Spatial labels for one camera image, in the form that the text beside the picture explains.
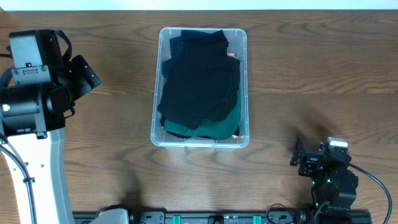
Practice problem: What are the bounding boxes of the black cloth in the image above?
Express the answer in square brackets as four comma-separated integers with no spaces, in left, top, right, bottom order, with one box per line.
[157,30,240,129]

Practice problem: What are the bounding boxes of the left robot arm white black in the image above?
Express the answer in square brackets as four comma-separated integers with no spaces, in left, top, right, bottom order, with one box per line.
[1,29,129,223]

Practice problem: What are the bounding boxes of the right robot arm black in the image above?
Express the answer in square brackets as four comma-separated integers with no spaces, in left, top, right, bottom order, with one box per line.
[290,137,359,210]

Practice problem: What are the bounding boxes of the dark teal garment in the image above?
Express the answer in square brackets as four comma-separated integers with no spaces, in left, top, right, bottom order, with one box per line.
[162,35,187,78]

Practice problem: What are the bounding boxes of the black mounting rail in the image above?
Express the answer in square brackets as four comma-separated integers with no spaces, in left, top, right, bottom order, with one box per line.
[73,211,373,224]

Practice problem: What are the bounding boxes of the green garment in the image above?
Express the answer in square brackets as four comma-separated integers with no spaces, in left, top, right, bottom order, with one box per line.
[164,90,242,141]

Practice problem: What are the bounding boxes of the clear plastic storage bin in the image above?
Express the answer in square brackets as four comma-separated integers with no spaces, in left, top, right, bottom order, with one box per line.
[150,27,250,151]

